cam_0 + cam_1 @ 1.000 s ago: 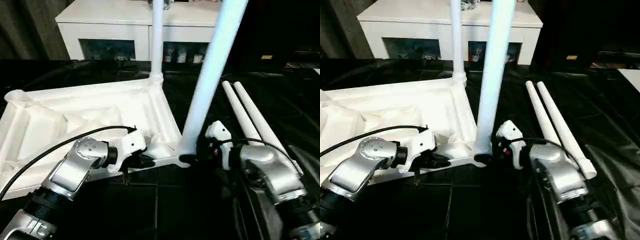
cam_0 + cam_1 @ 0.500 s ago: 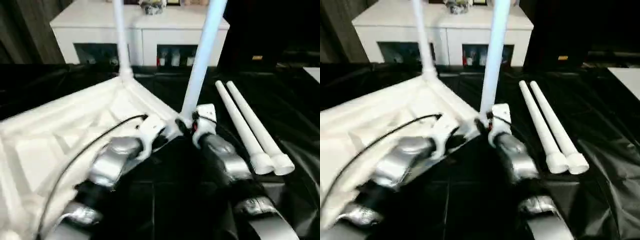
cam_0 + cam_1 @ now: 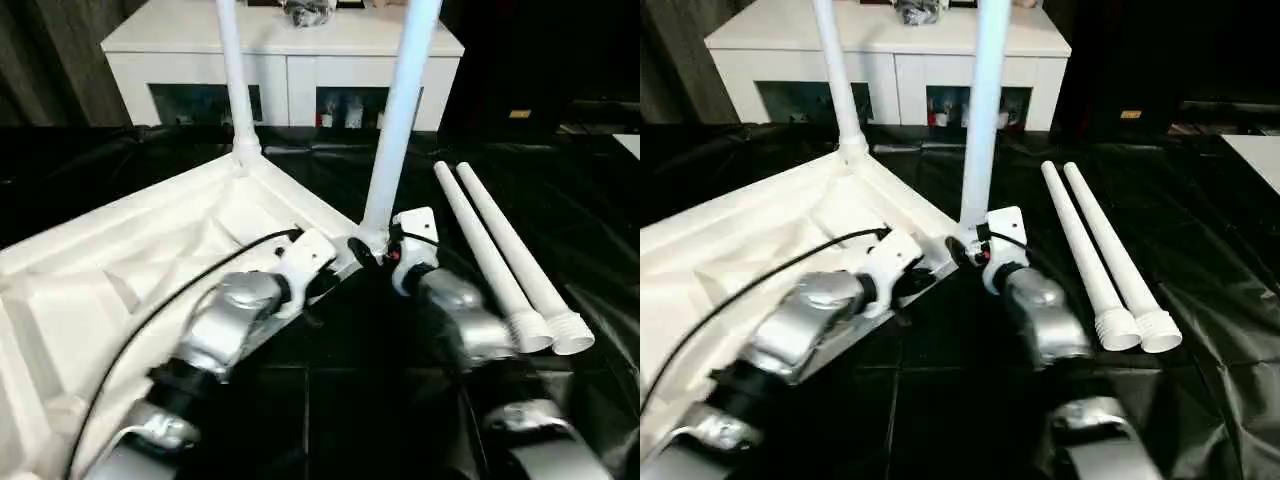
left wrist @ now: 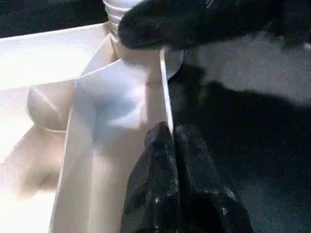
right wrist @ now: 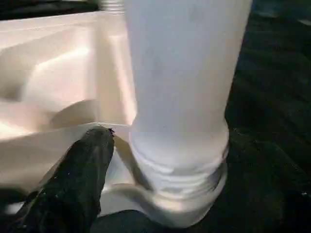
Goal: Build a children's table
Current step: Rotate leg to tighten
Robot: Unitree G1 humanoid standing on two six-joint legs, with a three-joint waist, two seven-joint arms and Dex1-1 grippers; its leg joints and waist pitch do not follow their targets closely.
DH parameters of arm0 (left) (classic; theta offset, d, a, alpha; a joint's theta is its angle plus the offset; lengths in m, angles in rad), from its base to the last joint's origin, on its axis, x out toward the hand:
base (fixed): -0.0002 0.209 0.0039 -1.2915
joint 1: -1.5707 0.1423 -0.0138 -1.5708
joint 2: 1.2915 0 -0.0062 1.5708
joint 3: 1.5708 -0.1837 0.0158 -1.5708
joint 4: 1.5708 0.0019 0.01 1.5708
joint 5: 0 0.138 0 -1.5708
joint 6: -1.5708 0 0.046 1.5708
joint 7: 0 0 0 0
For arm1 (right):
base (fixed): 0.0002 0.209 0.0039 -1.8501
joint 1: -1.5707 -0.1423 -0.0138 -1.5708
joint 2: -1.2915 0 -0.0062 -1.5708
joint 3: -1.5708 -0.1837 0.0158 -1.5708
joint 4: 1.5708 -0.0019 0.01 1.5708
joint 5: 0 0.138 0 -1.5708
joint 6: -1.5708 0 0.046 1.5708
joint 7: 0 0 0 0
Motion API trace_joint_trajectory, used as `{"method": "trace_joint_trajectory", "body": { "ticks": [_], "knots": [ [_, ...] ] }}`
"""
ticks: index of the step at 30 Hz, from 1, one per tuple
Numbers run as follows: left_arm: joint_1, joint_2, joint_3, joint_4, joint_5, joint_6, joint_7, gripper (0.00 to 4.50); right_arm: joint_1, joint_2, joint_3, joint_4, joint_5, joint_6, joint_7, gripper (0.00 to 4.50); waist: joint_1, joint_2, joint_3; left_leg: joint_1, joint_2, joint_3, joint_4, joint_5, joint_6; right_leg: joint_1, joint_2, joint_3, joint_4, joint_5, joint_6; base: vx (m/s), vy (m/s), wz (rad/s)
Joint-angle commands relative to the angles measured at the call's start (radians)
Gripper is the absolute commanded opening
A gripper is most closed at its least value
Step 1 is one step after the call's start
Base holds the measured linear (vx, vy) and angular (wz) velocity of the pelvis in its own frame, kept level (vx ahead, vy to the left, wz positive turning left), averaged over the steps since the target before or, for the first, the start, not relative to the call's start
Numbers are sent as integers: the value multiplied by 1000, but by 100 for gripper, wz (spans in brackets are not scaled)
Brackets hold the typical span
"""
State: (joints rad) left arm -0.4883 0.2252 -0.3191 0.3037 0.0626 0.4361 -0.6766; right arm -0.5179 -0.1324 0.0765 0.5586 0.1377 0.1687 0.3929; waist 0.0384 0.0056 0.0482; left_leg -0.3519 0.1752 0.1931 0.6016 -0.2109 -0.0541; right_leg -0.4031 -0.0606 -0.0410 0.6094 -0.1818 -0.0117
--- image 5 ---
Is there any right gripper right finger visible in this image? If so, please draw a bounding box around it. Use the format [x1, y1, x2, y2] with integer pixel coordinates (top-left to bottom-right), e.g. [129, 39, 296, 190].
[227, 128, 311, 233]

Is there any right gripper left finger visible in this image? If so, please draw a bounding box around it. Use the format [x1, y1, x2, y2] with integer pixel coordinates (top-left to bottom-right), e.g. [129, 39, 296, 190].
[4, 127, 115, 233]

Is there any white plastic table top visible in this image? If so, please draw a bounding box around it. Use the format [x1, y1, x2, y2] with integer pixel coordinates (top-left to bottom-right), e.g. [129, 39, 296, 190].
[0, 11, 229, 225]

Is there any white plastic table leg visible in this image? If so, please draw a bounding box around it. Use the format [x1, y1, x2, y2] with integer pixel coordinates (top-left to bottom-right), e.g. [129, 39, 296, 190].
[123, 0, 253, 195]
[99, 0, 126, 13]

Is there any black plastic cover mat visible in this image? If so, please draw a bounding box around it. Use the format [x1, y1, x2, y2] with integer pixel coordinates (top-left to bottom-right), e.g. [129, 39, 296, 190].
[0, 0, 311, 233]

